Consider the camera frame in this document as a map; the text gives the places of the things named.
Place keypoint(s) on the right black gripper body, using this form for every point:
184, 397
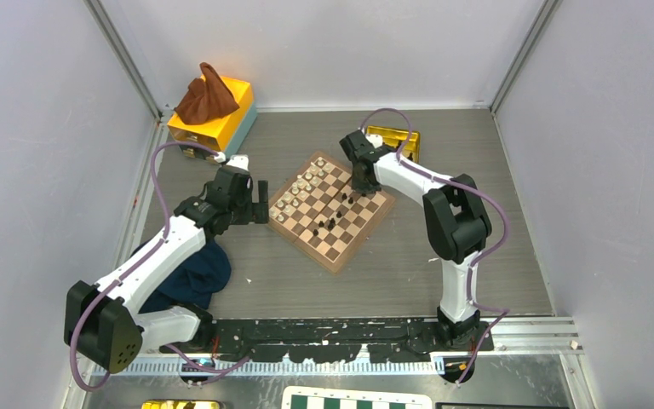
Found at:
364, 186

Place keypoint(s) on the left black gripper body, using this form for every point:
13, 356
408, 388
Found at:
242, 208

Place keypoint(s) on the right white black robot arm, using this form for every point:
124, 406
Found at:
456, 222

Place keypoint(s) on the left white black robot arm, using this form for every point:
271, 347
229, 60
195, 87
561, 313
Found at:
104, 321

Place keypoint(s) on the white chess piece row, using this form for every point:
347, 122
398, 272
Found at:
308, 195

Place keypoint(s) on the wooden chess board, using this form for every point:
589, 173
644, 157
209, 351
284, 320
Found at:
332, 249

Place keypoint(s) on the black chess piece cluster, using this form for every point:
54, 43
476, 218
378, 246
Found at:
333, 212

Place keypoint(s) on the green white chess mat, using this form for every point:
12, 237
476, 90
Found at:
304, 397

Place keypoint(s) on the gold metal tray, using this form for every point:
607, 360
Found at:
394, 137

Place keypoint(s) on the yellow storage box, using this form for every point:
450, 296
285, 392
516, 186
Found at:
224, 135

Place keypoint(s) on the brown cloth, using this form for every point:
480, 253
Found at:
207, 98

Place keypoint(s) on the dark blue cloth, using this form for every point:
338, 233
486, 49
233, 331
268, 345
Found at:
194, 281

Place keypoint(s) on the gold tin at bottom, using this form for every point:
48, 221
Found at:
182, 404

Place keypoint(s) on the black mounting base plate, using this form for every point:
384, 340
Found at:
385, 340

